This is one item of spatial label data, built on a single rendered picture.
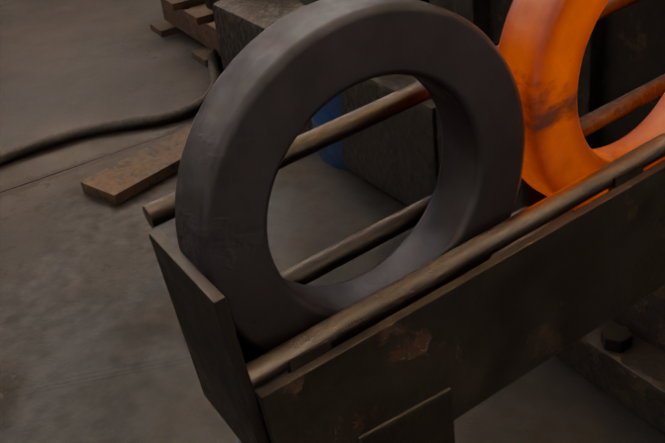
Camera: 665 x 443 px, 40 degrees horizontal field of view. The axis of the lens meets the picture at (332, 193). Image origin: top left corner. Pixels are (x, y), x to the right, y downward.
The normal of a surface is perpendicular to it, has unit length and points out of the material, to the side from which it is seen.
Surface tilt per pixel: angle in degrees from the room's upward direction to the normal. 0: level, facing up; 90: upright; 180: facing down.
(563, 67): 90
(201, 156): 60
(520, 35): 68
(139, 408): 0
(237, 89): 40
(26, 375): 0
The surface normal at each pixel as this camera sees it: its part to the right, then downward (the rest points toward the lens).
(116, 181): -0.11, -0.87
